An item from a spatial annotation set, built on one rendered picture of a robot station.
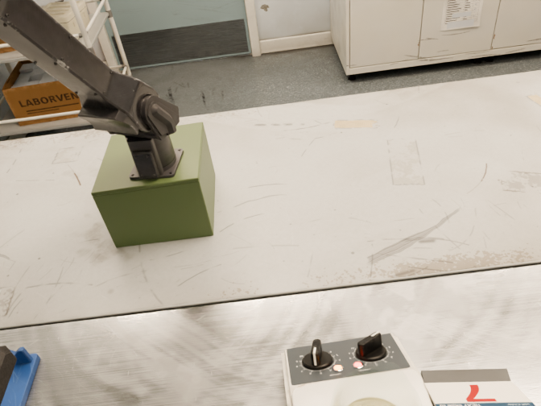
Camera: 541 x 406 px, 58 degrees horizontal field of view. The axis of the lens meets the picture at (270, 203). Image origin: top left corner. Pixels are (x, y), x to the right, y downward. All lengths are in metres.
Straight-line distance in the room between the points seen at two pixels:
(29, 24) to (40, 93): 2.10
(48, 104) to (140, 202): 1.97
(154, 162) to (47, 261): 0.24
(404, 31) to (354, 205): 2.20
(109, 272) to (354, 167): 0.42
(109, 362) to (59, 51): 0.36
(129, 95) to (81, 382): 0.34
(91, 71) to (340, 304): 0.40
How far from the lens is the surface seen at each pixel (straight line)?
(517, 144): 0.92
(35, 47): 0.53
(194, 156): 0.71
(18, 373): 0.68
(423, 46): 2.97
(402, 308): 0.63
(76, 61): 0.56
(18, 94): 2.66
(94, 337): 0.68
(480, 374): 0.60
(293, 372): 0.52
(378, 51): 2.90
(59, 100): 2.62
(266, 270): 0.67
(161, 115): 0.63
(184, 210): 0.70
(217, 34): 3.36
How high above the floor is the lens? 1.41
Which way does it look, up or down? 41 degrees down
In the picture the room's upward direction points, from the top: 8 degrees counter-clockwise
